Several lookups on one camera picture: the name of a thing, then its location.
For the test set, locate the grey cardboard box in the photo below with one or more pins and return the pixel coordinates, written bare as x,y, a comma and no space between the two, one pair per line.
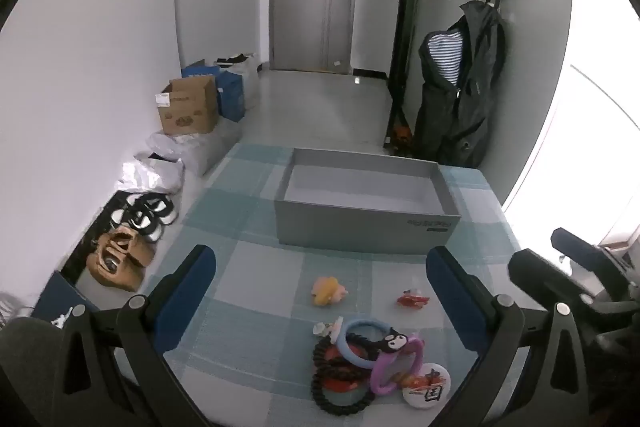
360,219

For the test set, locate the small orange charm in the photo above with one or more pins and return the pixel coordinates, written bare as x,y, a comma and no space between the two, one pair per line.
407,379

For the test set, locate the flat blue box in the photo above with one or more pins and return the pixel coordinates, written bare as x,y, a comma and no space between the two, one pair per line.
200,69

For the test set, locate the striped shirt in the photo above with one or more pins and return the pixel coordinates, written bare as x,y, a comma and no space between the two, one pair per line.
447,54

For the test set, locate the black white sandal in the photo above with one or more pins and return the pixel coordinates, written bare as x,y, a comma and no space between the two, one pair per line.
155,207
137,222

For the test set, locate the small red hair clip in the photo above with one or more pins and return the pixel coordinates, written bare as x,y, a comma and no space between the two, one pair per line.
412,299

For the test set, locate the black rack pole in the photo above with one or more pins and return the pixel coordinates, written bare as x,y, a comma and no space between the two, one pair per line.
407,7

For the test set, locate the black jacket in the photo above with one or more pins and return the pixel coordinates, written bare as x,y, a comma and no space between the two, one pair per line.
475,107

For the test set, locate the brown shoe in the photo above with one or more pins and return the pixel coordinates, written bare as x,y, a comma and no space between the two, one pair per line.
137,247
117,269

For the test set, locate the small orange item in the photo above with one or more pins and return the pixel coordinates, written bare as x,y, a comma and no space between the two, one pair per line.
401,134

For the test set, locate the red hair ornament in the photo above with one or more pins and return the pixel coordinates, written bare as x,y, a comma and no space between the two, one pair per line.
342,385

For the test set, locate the white bag with items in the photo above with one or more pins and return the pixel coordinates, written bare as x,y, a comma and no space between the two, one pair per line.
248,77

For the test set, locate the blue checkered tablecloth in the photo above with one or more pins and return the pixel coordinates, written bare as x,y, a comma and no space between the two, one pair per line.
250,307

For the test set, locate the yellow pink plush hair clip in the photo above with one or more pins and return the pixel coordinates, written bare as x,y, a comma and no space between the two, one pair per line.
327,289

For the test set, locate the round white badge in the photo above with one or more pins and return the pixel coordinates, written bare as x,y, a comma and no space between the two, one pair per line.
430,389

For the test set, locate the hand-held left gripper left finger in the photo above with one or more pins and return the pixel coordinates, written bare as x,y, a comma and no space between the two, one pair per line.
187,292

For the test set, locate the tall blue box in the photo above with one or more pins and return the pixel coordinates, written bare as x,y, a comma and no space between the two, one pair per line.
231,97

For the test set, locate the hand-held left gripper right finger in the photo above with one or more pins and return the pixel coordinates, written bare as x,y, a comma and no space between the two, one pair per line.
455,297

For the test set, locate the white plastic bag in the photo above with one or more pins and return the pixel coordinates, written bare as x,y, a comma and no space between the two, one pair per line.
150,174
200,152

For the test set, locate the brown cardboard box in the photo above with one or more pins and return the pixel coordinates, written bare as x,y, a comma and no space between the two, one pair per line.
187,107

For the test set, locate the black floor mat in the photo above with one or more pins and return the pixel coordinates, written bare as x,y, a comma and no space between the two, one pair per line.
97,227

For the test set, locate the blue shoe box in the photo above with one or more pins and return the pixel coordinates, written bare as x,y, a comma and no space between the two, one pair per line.
60,302

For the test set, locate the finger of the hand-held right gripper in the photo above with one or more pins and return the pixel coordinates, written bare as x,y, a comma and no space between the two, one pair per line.
585,244
535,272

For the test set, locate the small white hair clip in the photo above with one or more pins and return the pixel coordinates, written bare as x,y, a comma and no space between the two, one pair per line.
322,329

